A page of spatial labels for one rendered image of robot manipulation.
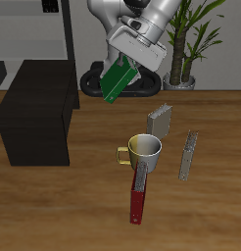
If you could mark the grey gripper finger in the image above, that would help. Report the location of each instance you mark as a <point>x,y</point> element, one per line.
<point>137,75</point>
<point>120,60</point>

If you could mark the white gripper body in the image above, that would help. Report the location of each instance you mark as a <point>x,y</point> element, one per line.
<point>138,49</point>

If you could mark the green book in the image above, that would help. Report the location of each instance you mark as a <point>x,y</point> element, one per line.
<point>116,81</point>

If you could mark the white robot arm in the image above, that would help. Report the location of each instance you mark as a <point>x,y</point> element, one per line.
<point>158,16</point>

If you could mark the thick grey book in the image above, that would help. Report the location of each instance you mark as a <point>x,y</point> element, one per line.
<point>159,123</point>

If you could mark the thin grey book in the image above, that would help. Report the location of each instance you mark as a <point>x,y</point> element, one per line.
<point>188,155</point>

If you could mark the red book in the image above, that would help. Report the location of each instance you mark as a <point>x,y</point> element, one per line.
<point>137,202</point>

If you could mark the green pot plant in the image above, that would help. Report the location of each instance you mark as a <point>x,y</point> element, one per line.
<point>178,49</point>

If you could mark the yellow and white mug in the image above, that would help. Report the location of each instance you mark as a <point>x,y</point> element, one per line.
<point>143,153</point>

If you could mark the small black box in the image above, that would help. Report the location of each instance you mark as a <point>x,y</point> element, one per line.
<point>50,5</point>

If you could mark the dark brown desk caddy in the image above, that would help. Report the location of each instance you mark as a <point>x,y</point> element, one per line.
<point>34,111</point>

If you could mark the flat black base plate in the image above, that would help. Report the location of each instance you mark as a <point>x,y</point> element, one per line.
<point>89,83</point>

